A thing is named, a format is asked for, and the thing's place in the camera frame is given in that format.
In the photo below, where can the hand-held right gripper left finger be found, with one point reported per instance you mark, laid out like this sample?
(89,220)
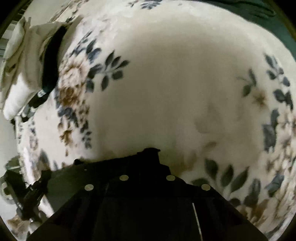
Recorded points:
(141,166)

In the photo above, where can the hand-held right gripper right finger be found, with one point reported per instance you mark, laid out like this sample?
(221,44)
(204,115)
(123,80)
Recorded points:
(159,166)

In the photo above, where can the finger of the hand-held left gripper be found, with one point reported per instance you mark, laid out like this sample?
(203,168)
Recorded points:
(37,190)

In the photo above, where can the white folded garment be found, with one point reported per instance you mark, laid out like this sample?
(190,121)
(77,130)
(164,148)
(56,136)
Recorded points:
(16,102)

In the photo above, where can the floral bed blanket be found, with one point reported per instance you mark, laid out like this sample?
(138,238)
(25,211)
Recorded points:
(161,81)

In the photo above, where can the beige folded garment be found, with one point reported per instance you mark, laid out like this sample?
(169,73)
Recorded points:
(30,46)

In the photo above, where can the dark green fleece blanket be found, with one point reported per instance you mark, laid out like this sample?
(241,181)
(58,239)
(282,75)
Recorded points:
(266,18)

